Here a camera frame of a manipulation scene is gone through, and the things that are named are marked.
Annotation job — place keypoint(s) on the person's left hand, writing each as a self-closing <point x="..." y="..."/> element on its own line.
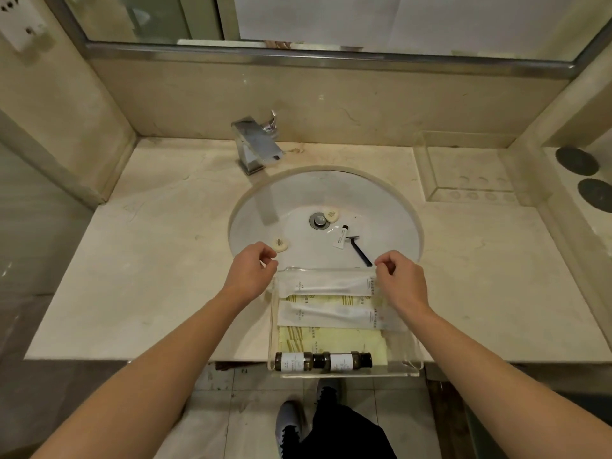
<point x="246" y="274"/>

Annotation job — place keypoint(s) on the person's right hand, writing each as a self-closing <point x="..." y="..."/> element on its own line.
<point x="406" y="286"/>

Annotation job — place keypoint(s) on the person's right thumb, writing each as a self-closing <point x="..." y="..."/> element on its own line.
<point x="385" y="272"/>

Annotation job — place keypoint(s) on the person's left thumb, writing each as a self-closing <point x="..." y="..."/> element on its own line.
<point x="271" y="267"/>

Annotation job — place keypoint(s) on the clear acrylic amenity tray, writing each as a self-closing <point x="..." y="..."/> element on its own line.
<point x="406" y="348"/>

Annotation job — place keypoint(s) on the person's right forearm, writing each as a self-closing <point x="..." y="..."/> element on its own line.
<point x="502" y="382"/>

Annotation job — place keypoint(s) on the person's left forearm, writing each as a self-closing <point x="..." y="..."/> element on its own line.
<point x="143" y="377"/>

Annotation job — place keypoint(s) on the round wrapped soap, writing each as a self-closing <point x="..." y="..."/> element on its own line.
<point x="280" y="244"/>
<point x="331" y="215"/>

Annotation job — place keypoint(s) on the black disposable razor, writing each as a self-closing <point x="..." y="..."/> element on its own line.
<point x="357" y="250"/>

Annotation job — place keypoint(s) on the white toiletry sachet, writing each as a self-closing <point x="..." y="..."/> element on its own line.
<point x="330" y="315"/>
<point x="325" y="283"/>

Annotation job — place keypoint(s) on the small white toothpaste tube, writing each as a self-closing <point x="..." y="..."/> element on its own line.
<point x="340" y="237"/>

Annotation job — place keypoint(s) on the yellow patterned packet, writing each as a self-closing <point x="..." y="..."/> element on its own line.
<point x="325" y="299"/>
<point x="334" y="341"/>

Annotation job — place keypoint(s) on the chrome sink drain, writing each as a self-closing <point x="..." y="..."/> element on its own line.
<point x="319" y="220"/>

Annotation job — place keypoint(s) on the white oval sink basin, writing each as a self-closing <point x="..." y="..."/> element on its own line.
<point x="296" y="195"/>

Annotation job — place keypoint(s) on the small dark toiletry bottle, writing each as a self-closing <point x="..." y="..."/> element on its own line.
<point x="292" y="361"/>
<point x="344" y="361"/>

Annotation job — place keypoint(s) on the chrome square faucet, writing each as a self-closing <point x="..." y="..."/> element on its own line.
<point x="253" y="143"/>

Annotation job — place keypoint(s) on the empty clear acrylic tray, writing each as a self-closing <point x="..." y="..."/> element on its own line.
<point x="468" y="172"/>

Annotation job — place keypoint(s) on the black trousers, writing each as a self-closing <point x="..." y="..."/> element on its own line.
<point x="344" y="430"/>

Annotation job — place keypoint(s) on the dark round coaster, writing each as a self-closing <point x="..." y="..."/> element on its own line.
<point x="596" y="194"/>
<point x="577" y="161"/>

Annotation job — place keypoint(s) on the metal framed wall mirror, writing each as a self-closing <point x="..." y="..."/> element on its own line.
<point x="382" y="23"/>

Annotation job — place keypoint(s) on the white wall outlet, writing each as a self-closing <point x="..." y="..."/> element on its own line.
<point x="21" y="23"/>

